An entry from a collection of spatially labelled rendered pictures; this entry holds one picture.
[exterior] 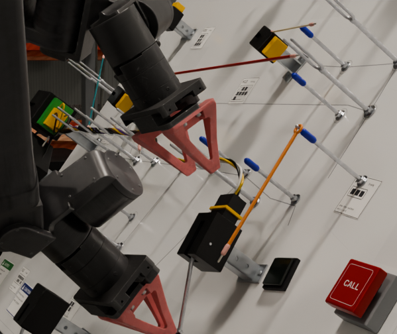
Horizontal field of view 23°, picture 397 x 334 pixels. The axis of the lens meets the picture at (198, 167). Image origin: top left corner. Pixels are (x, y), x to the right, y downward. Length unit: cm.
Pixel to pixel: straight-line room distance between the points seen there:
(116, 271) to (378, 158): 32
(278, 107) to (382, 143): 28
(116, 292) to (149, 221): 47
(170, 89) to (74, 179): 17
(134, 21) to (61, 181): 20
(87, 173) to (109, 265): 11
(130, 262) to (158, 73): 21
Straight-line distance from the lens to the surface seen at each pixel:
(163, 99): 105
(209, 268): 109
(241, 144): 136
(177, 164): 111
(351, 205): 107
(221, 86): 155
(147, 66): 105
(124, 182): 97
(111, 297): 100
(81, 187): 95
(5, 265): 189
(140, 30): 105
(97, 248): 101
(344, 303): 92
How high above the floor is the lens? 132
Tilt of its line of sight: 6 degrees down
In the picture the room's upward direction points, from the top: straight up
